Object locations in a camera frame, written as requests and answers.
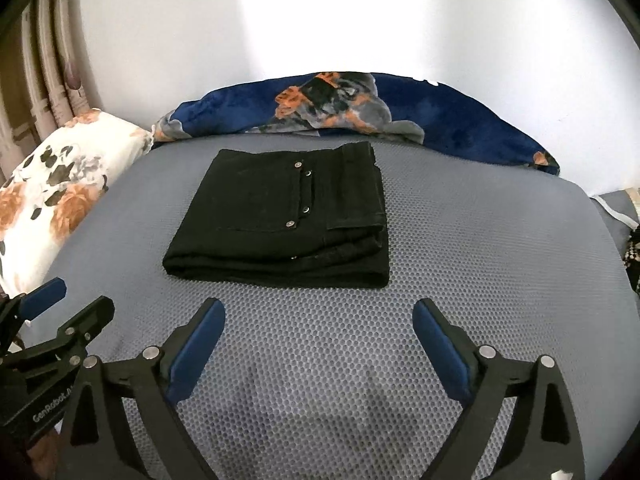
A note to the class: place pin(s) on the grey bed sheet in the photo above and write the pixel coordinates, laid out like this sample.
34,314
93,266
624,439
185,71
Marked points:
614,230

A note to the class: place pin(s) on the white floral pillow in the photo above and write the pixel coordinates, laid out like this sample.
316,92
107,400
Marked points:
60,185

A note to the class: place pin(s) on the blue floral blanket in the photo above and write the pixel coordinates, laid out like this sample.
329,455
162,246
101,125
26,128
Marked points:
440,120

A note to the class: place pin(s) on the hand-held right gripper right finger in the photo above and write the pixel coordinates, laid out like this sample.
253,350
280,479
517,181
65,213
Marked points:
442,355

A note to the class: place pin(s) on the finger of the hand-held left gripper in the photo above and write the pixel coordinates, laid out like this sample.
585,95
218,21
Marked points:
92,317
45,297

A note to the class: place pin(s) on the grey mesh mat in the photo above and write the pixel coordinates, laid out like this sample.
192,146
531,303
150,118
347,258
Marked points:
450,260

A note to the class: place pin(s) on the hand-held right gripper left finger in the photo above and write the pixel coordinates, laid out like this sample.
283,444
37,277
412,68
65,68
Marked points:
194,352

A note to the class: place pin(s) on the black pants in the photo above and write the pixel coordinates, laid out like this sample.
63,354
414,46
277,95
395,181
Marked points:
280,220

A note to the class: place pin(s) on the black and beige striped knit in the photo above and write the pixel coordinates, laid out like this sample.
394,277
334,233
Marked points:
634,260

